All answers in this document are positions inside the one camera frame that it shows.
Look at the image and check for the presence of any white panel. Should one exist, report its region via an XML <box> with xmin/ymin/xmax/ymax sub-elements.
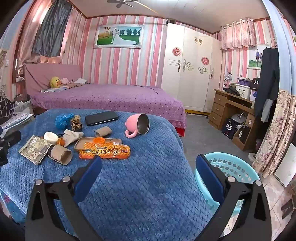
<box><xmin>274</xmin><ymin>143</ymin><xmax>296</xmax><ymax>186</ymax></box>

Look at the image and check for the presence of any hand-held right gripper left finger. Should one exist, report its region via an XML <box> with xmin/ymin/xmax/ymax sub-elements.
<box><xmin>24</xmin><ymin>156</ymin><xmax>102</xmax><ymax>241</ymax></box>

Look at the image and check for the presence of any white wardrobe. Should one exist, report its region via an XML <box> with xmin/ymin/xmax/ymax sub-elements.
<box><xmin>161</xmin><ymin>23</ymin><xmax>223</xmax><ymax>114</ymax></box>

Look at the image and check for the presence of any wooden desk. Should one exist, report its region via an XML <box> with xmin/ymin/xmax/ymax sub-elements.
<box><xmin>208</xmin><ymin>89</ymin><xmax>260</xmax><ymax>151</ymax></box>

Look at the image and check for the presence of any white dotted mat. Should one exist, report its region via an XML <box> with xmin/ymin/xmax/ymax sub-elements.
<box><xmin>0</xmin><ymin>112</ymin><xmax>36</xmax><ymax>131</ymax></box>

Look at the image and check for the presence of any red bed skirt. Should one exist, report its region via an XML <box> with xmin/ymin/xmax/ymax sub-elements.
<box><xmin>174</xmin><ymin>126</ymin><xmax>186</xmax><ymax>138</ymax></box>

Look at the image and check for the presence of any white round lid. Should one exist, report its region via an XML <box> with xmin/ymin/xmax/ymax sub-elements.
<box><xmin>43</xmin><ymin>132</ymin><xmax>59</xmax><ymax>146</ymax></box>

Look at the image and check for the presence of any brown paper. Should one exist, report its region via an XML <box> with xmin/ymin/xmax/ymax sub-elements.
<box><xmin>70</xmin><ymin>115</ymin><xmax>83</xmax><ymax>132</ymax></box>

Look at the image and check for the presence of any desk lamp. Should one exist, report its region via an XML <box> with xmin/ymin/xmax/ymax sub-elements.
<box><xmin>223</xmin><ymin>72</ymin><xmax>233</xmax><ymax>91</ymax></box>

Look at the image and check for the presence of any tan oblong tray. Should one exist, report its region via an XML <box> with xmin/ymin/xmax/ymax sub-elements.
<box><xmin>74</xmin><ymin>137</ymin><xmax>122</xmax><ymax>151</ymax></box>

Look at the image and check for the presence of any grey printed packet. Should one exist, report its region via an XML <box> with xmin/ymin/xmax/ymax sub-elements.
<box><xmin>18</xmin><ymin>135</ymin><xmax>53</xmax><ymax>165</ymax></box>

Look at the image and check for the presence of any dark blue paper bag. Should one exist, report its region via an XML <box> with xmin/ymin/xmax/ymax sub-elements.
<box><xmin>221</xmin><ymin>118</ymin><xmax>240</xmax><ymax>140</ymax></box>

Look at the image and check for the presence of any black patterned bag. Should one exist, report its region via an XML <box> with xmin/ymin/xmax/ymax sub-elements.
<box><xmin>0</xmin><ymin>95</ymin><xmax>15</xmax><ymax>126</ymax></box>

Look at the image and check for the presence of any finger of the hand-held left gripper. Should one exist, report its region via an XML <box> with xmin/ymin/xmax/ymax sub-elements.
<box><xmin>0</xmin><ymin>148</ymin><xmax>9</xmax><ymax>166</ymax></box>
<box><xmin>0</xmin><ymin>130</ymin><xmax>22</xmax><ymax>150</ymax></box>

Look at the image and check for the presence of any small cardboard tube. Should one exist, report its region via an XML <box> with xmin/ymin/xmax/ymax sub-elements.
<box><xmin>94</xmin><ymin>126</ymin><xmax>113</xmax><ymax>138</ymax></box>

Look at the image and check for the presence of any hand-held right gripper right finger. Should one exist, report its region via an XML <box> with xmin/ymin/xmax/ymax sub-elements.
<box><xmin>195</xmin><ymin>154</ymin><xmax>272</xmax><ymax>241</ymax></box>

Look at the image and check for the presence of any pink metal cup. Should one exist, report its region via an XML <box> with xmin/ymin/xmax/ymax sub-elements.
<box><xmin>125</xmin><ymin>113</ymin><xmax>150</xmax><ymax>139</ymax></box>

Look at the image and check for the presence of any white fan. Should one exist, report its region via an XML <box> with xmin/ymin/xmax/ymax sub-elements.
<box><xmin>231</xmin><ymin>113</ymin><xmax>246</xmax><ymax>126</ymax></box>

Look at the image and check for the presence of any pink window curtain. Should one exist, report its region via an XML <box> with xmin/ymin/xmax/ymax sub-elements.
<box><xmin>16</xmin><ymin>0</ymin><xmax>63</xmax><ymax>77</ymax></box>

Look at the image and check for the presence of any pile of clothes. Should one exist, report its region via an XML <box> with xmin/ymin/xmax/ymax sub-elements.
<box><xmin>42</xmin><ymin>77</ymin><xmax>90</xmax><ymax>93</ymax></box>

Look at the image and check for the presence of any light blue curtain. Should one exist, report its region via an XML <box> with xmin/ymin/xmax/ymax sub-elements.
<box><xmin>262</xmin><ymin>0</ymin><xmax>292</xmax><ymax>93</ymax></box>

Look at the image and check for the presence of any ceiling fan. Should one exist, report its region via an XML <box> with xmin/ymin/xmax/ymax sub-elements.
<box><xmin>107</xmin><ymin>0</ymin><xmax>158</xmax><ymax>14</ymax></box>

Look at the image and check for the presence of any dark clothes heap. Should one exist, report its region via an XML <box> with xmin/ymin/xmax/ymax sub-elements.
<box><xmin>223</xmin><ymin>87</ymin><xmax>241</xmax><ymax>97</ymax></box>

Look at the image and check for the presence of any pink floral valance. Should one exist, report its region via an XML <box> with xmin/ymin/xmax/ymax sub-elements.
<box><xmin>220</xmin><ymin>18</ymin><xmax>256</xmax><ymax>50</ymax></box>

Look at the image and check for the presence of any floral curtain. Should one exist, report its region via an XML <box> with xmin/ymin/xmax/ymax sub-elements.
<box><xmin>252</xmin><ymin>90</ymin><xmax>296</xmax><ymax>178</ymax></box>

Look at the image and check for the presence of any purple dotted bed cover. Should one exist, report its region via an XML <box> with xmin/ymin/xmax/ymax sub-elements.
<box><xmin>30</xmin><ymin>84</ymin><xmax>187</xmax><ymax>128</ymax></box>

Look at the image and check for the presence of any white storage box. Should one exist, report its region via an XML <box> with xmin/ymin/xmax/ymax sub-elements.
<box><xmin>234</xmin><ymin>84</ymin><xmax>252</xmax><ymax>99</ymax></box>

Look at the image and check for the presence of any blue fleece blanket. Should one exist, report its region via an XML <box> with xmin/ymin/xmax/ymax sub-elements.
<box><xmin>0</xmin><ymin>108</ymin><xmax>212</xmax><ymax>241</ymax></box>

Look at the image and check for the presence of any orange snack packet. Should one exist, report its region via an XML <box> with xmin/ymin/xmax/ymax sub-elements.
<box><xmin>79</xmin><ymin>142</ymin><xmax>131</xmax><ymax>160</ymax></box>

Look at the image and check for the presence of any yellow duck plush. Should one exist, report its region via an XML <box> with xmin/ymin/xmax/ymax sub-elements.
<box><xmin>50</xmin><ymin>76</ymin><xmax>63</xmax><ymax>89</ymax></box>

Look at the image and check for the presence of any grey window curtain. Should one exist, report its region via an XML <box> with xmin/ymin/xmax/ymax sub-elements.
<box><xmin>31</xmin><ymin>0</ymin><xmax>72</xmax><ymax>57</ymax></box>

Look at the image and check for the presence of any large framed wall photo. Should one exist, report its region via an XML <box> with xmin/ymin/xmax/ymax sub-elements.
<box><xmin>93</xmin><ymin>24</ymin><xmax>144</xmax><ymax>49</ymax></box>

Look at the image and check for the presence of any small framed wall photo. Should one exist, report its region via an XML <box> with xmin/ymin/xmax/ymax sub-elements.
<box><xmin>247</xmin><ymin>45</ymin><xmax>263</xmax><ymax>70</ymax></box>

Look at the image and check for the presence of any grey cloth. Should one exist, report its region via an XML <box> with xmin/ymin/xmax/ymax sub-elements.
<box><xmin>13</xmin><ymin>94</ymin><xmax>31</xmax><ymax>110</ymax></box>

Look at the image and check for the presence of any blue plastic bag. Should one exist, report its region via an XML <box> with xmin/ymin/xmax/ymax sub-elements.
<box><xmin>55</xmin><ymin>113</ymin><xmax>74</xmax><ymax>130</ymax></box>

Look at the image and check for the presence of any pink headboard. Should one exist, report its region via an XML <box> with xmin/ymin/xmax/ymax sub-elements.
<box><xmin>23</xmin><ymin>64</ymin><xmax>90</xmax><ymax>93</ymax></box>

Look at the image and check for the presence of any cream tissue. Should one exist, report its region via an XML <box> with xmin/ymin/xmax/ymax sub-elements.
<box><xmin>62</xmin><ymin>129</ymin><xmax>84</xmax><ymax>148</ymax></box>

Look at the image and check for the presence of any large cardboard tube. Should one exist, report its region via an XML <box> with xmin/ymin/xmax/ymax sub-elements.
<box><xmin>47</xmin><ymin>145</ymin><xmax>73</xmax><ymax>166</ymax></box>

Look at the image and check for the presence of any dark hanging jacket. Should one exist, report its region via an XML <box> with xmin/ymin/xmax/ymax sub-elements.
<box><xmin>253</xmin><ymin>47</ymin><xmax>280</xmax><ymax>123</ymax></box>

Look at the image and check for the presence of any light blue plastic basket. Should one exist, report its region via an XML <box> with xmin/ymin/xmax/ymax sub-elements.
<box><xmin>194</xmin><ymin>152</ymin><xmax>261</xmax><ymax>223</ymax></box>

